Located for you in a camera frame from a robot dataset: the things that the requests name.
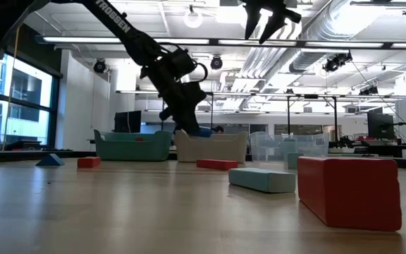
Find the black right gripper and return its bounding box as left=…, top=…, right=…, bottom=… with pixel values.
left=240, top=0, right=303, bottom=45

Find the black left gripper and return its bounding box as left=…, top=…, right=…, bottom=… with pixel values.
left=149, top=57, right=208, bottom=138

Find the blue cylinder block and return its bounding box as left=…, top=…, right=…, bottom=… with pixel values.
left=197, top=126, right=214, bottom=139

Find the light teal cube block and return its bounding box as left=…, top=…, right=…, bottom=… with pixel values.
left=287, top=152, right=305, bottom=170

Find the small red block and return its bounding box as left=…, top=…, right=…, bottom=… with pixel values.
left=76, top=156, right=102, bottom=169

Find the blue triangular wedge block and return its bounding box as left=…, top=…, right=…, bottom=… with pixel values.
left=35, top=153, right=66, bottom=167

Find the cream white plastic bin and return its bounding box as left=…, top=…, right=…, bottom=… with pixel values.
left=173, top=130, right=249, bottom=164

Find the long flat red block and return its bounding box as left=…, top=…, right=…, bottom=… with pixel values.
left=196, top=159, right=239, bottom=171

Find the round black ceiling fixture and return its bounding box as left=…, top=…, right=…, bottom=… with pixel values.
left=92, top=59, right=107, bottom=74
left=209, top=55, right=223, bottom=71

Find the black computer monitor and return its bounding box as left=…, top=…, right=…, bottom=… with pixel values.
left=113, top=110, right=142, bottom=134
left=367, top=111, right=395, bottom=140

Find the teal plastic bin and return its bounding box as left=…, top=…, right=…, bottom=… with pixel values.
left=94, top=129, right=173, bottom=162

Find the clear plastic bin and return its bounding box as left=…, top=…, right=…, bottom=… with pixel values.
left=249, top=131, right=331, bottom=164

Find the black track light cluster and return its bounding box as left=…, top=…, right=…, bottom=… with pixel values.
left=358, top=84, right=380, bottom=96
left=321, top=52, right=354, bottom=73

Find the long light teal block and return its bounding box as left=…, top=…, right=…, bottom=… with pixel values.
left=228, top=167, right=297, bottom=194

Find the black beam with light strips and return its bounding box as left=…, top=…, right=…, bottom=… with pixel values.
left=35, top=34, right=406, bottom=51

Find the large window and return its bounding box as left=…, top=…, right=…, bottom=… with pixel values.
left=0, top=52, right=54, bottom=146

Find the large red block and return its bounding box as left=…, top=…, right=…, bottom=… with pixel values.
left=297, top=156, right=402, bottom=233

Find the background black robot rig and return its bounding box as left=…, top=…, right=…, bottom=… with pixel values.
left=329, top=119, right=406, bottom=159

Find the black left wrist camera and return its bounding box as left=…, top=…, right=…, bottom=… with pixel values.
left=167, top=48, right=197, bottom=78

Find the black table edge rail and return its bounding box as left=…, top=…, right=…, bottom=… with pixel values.
left=0, top=150, right=97, bottom=159

